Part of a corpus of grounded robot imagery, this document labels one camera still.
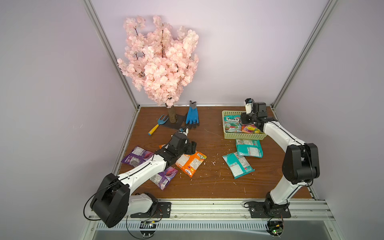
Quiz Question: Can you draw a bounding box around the teal candy bag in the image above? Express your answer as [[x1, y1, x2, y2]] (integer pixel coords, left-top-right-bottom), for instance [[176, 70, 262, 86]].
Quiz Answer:
[[222, 153, 255, 179], [224, 115, 242, 133], [236, 139, 264, 158]]

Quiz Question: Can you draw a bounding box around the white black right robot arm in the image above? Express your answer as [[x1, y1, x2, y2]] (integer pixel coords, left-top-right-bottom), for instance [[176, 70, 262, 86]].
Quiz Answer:
[[240, 98, 320, 217]]

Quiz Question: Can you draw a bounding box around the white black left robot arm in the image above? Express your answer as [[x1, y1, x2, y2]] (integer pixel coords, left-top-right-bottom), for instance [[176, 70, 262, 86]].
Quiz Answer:
[[83, 132, 197, 228]]

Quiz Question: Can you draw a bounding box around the light green plastic basket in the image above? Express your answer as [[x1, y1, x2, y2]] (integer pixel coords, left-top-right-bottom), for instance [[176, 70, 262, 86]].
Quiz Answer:
[[222, 110, 267, 141]]

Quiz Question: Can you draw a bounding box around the blue black garden glove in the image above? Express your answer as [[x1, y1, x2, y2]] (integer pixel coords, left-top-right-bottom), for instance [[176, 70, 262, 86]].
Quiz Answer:
[[186, 101, 200, 129]]

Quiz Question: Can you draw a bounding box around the teal yellow garden fork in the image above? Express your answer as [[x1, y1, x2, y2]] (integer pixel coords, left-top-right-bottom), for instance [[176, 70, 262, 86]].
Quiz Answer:
[[148, 115, 169, 136]]

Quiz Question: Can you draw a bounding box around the purple candy bag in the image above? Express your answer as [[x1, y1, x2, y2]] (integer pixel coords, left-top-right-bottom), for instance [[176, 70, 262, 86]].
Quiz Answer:
[[122, 146, 154, 168], [150, 167, 178, 191]]

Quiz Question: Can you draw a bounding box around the pink blossom artificial tree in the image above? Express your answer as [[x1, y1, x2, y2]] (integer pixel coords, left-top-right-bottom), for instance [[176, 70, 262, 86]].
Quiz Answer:
[[117, 16, 199, 109]]

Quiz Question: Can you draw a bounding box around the left green circuit board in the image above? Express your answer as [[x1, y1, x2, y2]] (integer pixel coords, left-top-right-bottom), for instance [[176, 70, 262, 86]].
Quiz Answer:
[[139, 221, 157, 239]]

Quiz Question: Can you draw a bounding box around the green circuit board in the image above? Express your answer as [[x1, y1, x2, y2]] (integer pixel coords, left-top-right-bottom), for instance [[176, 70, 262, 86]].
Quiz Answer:
[[139, 221, 157, 239], [266, 221, 284, 237]]

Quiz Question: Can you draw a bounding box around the right green circuit board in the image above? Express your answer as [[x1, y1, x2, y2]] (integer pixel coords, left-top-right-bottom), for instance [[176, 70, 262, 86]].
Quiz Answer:
[[266, 221, 284, 237]]

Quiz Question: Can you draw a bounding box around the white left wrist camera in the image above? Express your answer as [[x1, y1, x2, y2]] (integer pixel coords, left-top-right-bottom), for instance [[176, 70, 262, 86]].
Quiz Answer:
[[178, 127, 189, 136]]

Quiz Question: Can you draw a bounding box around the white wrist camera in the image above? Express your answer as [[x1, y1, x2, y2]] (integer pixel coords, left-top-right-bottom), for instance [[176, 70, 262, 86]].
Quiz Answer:
[[178, 127, 189, 136], [245, 98, 254, 115]]

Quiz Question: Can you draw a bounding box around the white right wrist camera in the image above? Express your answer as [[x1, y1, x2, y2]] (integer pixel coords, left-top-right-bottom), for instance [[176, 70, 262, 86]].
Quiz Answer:
[[245, 98, 254, 115]]

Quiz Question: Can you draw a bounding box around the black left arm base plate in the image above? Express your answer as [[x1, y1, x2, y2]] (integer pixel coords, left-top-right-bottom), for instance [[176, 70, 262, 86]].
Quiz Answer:
[[130, 202, 172, 219]]

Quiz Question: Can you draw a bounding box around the aluminium mounting rail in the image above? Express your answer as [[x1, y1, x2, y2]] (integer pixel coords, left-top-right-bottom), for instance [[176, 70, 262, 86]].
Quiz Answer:
[[79, 197, 343, 240]]

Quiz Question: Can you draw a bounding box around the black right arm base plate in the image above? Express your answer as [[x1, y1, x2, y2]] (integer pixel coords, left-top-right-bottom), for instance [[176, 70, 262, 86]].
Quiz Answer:
[[244, 201, 292, 219]]

